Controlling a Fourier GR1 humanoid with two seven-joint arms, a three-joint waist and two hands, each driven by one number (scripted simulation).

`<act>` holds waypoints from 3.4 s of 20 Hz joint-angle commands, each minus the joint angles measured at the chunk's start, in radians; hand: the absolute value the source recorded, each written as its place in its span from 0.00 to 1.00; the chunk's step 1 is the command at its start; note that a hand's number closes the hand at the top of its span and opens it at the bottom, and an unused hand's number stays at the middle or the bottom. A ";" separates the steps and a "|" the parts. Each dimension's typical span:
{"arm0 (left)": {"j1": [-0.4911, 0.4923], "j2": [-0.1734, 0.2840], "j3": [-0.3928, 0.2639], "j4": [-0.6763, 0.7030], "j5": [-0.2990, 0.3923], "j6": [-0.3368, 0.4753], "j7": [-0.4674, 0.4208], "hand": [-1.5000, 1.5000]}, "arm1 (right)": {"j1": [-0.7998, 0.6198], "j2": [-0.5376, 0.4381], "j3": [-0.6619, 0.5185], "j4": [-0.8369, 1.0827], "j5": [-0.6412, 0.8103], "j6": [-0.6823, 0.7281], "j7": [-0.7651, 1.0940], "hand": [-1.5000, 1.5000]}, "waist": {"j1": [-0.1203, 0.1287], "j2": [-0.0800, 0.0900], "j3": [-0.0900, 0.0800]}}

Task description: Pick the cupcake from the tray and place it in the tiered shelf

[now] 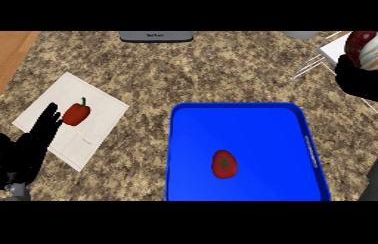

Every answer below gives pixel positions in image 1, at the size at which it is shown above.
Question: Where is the red bell pepper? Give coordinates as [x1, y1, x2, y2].
[60, 96, 91, 127]

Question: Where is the grey appliance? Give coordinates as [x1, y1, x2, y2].
[118, 30, 194, 44]

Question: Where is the red and white cupcake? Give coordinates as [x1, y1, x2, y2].
[342, 30, 378, 72]

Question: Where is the red tomato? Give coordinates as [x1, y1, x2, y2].
[211, 149, 239, 180]

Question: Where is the blue plastic tray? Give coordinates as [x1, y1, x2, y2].
[162, 102, 332, 202]

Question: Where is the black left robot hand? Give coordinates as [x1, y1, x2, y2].
[0, 102, 64, 191]

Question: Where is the white wire tiered shelf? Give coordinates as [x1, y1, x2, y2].
[290, 30, 378, 114]

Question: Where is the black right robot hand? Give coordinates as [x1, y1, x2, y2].
[333, 53, 378, 102]

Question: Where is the pale grey round object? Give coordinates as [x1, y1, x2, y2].
[280, 30, 323, 41]

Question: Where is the white placemat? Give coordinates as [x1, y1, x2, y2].
[10, 71, 131, 173]

